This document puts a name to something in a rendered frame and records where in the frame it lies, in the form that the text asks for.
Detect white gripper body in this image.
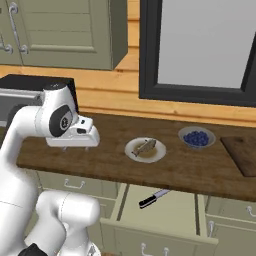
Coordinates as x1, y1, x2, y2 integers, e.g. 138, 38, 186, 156
45, 126, 101, 149

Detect olive green drawer front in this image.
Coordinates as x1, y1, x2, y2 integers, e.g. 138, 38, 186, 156
35, 169, 120, 200
204, 195, 256, 222

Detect grey brown meat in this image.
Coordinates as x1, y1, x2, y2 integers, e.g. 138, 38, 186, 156
131, 138, 158, 158

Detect white plate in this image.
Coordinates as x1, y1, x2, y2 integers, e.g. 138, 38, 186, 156
124, 136, 167, 164

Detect open olive green drawer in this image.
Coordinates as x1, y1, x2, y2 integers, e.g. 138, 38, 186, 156
99, 182, 220, 256

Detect dark wooden cutting board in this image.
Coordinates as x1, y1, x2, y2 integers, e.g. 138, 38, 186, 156
219, 134, 256, 178

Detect olive green cabinet door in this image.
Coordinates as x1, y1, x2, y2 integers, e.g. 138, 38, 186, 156
205, 214, 256, 256
87, 195, 118, 249

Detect black microwave oven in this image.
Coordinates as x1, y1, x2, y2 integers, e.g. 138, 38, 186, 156
0, 73, 80, 128

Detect blueberries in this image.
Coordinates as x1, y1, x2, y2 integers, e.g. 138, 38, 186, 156
183, 130, 210, 147

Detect wide olive green cupboard door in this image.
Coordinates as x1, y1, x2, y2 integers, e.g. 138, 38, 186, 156
18, 0, 129, 71

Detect grey bowl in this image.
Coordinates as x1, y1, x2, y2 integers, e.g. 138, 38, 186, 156
177, 125, 217, 150

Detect black framed window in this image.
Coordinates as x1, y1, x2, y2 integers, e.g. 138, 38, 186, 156
138, 0, 256, 108

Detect narrow olive green cupboard door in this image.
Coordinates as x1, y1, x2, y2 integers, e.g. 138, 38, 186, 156
0, 0, 24, 67

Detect black handled knife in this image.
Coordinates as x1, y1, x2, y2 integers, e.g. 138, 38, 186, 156
138, 188, 172, 210

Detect short silver cupboard handle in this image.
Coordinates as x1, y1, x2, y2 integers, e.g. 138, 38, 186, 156
0, 33, 14, 55

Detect silver open drawer handle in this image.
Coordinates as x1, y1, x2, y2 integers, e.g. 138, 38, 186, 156
139, 242, 170, 256

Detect long silver cupboard handle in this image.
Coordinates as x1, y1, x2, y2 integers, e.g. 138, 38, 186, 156
8, 2, 30, 55

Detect silver cabinet door handle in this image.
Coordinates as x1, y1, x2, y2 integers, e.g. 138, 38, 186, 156
207, 219, 216, 238

